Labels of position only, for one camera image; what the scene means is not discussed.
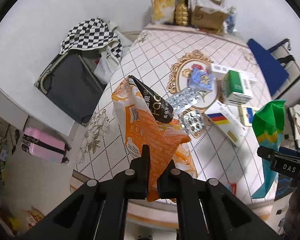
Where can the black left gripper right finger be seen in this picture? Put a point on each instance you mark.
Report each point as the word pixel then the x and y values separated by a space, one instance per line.
pixel 208 210

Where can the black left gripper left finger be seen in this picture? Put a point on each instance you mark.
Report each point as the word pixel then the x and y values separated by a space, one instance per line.
pixel 97 210

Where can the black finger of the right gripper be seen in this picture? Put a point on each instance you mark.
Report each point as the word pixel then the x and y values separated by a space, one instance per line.
pixel 285 161

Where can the green yellow plastic bag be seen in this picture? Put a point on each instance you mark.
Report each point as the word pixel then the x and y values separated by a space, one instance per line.
pixel 268 125

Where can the orange snack wrapper bag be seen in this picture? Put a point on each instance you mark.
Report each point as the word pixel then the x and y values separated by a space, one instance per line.
pixel 147 119

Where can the blue cartoon tissue pack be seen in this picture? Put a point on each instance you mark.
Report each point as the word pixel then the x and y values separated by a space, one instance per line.
pixel 200 80

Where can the cream blue medicine box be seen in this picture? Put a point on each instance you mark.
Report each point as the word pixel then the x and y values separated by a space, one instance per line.
pixel 246 114

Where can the orange box on floor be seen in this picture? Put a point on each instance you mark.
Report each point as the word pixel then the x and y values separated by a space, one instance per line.
pixel 23 220

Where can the pink suitcase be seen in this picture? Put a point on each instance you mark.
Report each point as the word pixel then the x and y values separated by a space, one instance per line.
pixel 40 144

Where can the white box with flag stripes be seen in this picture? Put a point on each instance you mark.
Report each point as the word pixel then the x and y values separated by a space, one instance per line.
pixel 226 122

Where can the silver blister pack lower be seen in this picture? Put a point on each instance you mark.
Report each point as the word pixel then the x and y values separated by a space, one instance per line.
pixel 192 123

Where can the silver blister pack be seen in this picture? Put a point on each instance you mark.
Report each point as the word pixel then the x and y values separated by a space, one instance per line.
pixel 184 99
pixel 192 123

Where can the blue folder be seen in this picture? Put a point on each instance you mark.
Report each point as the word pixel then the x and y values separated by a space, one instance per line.
pixel 274 74

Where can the green white medicine box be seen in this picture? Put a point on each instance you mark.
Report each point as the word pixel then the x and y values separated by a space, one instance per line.
pixel 236 89

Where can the small white box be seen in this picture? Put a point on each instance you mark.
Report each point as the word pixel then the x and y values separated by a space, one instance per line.
pixel 219 71

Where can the silver blister pack upper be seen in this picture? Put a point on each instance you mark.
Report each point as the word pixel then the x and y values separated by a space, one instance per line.
pixel 184 99

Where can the patterned round tablecloth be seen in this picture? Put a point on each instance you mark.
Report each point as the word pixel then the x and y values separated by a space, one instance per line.
pixel 162 58

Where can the white plastic bag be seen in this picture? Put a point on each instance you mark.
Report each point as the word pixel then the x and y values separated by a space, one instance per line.
pixel 106 64

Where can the cardboard box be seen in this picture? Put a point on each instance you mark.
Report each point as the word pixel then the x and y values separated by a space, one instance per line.
pixel 209 14

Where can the checkered black white cloth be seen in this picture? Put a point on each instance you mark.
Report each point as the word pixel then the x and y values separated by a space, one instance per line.
pixel 93 34

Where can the gold bottle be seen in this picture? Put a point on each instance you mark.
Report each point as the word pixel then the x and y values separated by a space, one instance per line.
pixel 181 15

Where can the yellow white snack bag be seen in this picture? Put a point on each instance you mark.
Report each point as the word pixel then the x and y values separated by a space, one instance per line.
pixel 162 11

